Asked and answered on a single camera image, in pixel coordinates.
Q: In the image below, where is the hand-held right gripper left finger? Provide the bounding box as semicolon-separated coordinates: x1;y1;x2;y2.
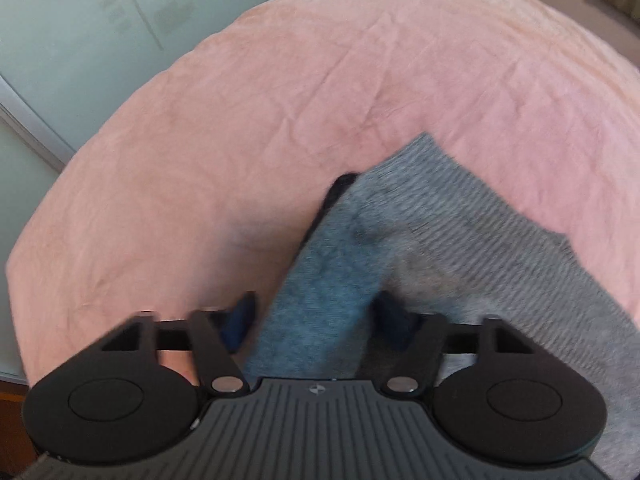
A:
100;291;261;397

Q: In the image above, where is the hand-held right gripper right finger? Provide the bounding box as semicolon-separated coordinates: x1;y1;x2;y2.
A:
374;292;540;397

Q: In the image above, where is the grey knit sweater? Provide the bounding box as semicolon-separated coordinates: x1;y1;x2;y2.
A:
244;132;640;468

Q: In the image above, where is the pink blanket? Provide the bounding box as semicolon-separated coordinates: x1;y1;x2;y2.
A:
5;0;640;386

